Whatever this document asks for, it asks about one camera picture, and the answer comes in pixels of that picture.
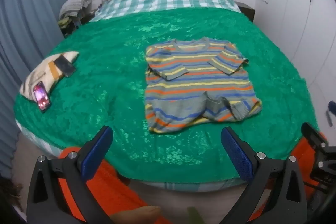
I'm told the striped knitted sweater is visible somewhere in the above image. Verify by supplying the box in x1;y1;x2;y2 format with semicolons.
145;37;263;134

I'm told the green floral blanket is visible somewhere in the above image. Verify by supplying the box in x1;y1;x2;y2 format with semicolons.
13;7;319;185

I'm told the patterned cushion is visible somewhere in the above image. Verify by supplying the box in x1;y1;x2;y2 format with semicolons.
20;51;79;104

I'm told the phone with pink screen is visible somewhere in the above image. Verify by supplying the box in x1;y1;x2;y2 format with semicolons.
33;81;52;112

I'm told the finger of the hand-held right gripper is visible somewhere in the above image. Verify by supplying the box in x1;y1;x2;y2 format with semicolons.
301;122;328;153

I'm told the black phone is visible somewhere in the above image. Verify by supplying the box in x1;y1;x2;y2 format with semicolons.
54;55;76;78

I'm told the white wardrobe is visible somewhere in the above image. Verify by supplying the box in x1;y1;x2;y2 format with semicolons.
256;0;336;109

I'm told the grey-blue curtain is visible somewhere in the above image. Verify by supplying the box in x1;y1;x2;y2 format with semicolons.
0;0;74;177

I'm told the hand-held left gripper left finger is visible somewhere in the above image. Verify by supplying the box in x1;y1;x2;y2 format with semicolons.
26;126;114;224

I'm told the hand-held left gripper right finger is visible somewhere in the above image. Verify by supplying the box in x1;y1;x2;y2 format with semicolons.
220;126;307;224

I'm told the yellow-green cloth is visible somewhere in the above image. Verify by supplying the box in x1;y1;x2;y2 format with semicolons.
58;17;79;37

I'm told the dark wooden nightstand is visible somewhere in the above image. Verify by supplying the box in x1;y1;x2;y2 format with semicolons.
235;1;256;23

